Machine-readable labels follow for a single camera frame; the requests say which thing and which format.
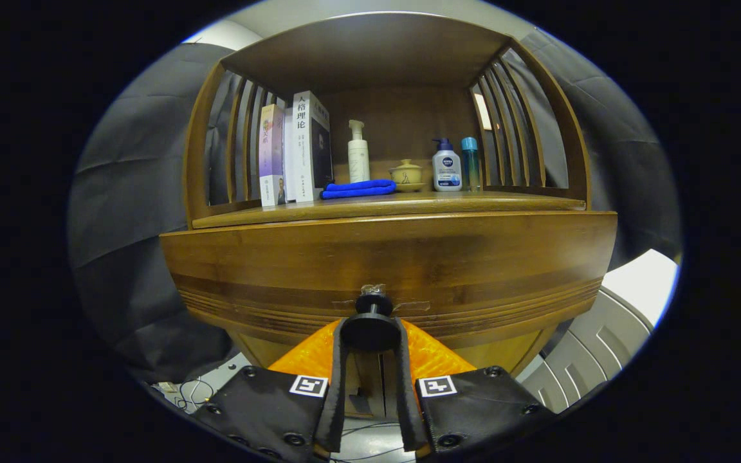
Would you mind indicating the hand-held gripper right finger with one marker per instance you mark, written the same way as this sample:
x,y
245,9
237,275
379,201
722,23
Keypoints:
x,y
407,405

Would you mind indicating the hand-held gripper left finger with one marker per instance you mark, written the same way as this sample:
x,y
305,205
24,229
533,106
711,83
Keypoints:
x,y
335,399

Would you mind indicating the black round drawer knob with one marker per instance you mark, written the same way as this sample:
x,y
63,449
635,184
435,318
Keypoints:
x,y
370,331

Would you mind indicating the wooden drawer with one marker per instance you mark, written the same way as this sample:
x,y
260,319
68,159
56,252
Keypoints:
x,y
383,257

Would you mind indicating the wooden countertop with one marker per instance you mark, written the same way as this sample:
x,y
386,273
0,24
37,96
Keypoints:
x,y
422,202

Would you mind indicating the brown wooden cabinet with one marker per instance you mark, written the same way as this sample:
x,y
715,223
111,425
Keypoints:
x,y
402,122

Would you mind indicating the blue folded cloth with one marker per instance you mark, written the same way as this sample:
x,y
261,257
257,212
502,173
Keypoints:
x,y
357,189

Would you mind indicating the yellow lidded tea cup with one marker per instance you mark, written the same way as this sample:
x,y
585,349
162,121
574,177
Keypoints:
x,y
406,175

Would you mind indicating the white bottle with blue cap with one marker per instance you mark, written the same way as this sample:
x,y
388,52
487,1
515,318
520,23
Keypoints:
x,y
447,170

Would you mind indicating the white pump bottle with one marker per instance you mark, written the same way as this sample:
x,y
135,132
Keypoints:
x,y
358,161

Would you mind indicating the thin white book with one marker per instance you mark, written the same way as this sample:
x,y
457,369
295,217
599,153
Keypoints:
x,y
289,161

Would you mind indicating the teal blue bottle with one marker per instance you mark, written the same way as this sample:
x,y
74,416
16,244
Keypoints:
x,y
470,167

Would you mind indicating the thick white and black book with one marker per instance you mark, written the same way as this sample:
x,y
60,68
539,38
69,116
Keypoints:
x,y
303,148

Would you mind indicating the purple book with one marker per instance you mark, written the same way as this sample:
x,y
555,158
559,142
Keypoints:
x,y
271,148

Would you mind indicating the black backdrop cloth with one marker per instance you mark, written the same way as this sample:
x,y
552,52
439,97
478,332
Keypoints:
x,y
132,193

